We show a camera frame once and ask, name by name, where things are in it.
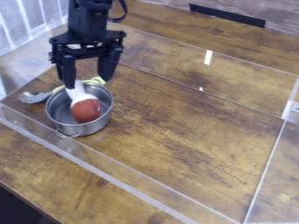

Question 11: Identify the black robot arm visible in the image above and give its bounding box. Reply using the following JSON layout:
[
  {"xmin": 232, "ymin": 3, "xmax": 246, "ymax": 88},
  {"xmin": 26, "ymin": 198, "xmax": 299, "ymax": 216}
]
[{"xmin": 49, "ymin": 0, "xmax": 126, "ymax": 89}]

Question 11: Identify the black bar in background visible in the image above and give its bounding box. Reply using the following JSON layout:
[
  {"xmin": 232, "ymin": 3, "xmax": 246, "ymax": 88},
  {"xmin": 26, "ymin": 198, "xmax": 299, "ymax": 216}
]
[{"xmin": 189, "ymin": 3, "xmax": 266, "ymax": 28}]

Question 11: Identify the silver metal pot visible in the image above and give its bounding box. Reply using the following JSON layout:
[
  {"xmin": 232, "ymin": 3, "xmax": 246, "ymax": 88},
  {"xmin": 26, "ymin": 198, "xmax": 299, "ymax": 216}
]
[{"xmin": 45, "ymin": 83, "xmax": 113, "ymax": 137}]

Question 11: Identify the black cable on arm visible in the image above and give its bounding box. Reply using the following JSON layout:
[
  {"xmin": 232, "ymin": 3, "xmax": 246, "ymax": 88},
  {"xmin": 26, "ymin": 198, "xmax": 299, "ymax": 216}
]
[{"xmin": 106, "ymin": 0, "xmax": 128, "ymax": 24}]

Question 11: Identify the red plush mushroom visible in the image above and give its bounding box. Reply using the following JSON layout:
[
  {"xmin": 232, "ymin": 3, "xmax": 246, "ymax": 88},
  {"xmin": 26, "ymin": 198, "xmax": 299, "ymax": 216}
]
[{"xmin": 62, "ymin": 79, "xmax": 102, "ymax": 124}]

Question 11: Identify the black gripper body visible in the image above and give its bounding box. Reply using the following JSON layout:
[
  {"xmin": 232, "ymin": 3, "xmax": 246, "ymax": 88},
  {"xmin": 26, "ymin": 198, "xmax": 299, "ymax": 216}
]
[{"xmin": 49, "ymin": 31, "xmax": 126, "ymax": 64}]

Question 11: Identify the spoon with yellow-green handle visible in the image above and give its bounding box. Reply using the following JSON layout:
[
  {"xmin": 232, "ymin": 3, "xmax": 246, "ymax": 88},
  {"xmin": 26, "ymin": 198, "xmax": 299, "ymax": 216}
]
[{"xmin": 18, "ymin": 76, "xmax": 106, "ymax": 104}]

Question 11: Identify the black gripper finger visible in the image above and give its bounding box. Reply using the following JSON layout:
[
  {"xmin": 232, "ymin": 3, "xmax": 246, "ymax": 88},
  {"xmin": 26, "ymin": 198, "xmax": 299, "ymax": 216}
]
[
  {"xmin": 97, "ymin": 48, "xmax": 122, "ymax": 81},
  {"xmin": 56, "ymin": 55, "xmax": 76, "ymax": 89}
]

